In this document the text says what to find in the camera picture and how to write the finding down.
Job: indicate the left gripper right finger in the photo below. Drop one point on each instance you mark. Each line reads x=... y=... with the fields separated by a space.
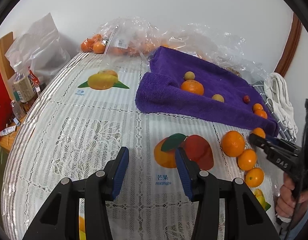
x=188 y=171

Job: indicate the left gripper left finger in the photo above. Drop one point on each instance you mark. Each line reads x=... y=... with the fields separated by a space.
x=115 y=172

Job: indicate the small orange kumquat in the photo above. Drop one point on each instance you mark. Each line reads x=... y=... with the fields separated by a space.
x=233 y=144
x=261 y=113
x=247 y=160
x=259 y=132
x=257 y=106
x=254 y=177

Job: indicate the yellow longan fruit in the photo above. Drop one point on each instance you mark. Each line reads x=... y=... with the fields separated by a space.
x=189 y=76
x=218 y=97

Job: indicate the small red hawthorn fruit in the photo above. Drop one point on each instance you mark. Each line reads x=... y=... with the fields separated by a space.
x=246 y=99

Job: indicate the large orange mandarin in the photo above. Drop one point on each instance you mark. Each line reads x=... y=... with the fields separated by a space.
x=193 y=86

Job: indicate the person right hand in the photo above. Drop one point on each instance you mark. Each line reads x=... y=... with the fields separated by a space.
x=286 y=205

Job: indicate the grey checked cloth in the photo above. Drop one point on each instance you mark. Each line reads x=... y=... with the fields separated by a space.
x=284 y=132

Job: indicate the white striped towel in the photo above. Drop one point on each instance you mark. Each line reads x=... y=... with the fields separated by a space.
x=275 y=89

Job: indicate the purple towel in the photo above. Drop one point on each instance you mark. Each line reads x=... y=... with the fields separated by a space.
x=179 y=83

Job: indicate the plastic bottle with label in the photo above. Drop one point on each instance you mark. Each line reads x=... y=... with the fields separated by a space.
x=24 y=85

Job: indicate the red paper bag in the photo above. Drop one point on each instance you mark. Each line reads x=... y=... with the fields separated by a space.
x=0 y=99

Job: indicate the clear plastic bag right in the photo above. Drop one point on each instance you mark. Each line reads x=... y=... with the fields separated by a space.
x=223 y=49

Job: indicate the clear plastic bag of oranges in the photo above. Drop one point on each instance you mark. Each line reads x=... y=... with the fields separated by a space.
x=131 y=36

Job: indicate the white plastic bag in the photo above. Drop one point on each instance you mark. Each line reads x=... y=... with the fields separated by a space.
x=39 y=50

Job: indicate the brown wooden door frame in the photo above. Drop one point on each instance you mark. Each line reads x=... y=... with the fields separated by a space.
x=290 y=47

